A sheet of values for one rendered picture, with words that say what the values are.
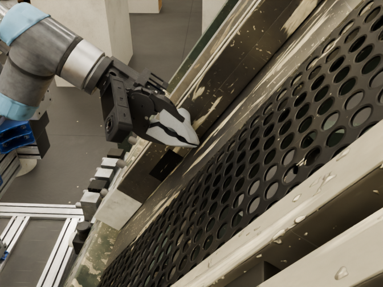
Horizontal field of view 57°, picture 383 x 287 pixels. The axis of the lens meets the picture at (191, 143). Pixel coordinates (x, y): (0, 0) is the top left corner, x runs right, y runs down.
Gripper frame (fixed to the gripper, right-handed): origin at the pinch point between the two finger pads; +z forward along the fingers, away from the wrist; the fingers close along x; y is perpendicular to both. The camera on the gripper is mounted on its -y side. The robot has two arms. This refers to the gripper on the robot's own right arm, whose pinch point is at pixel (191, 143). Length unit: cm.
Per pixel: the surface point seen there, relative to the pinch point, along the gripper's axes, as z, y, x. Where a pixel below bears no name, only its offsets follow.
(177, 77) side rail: -2, 78, 30
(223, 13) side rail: -2, 78, -1
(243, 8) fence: 0, 54, -11
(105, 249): 1.0, -0.8, 37.9
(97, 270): 1.2, -6.2, 37.9
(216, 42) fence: -1, 54, 1
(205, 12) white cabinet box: 7, 409, 98
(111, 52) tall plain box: -50, 252, 134
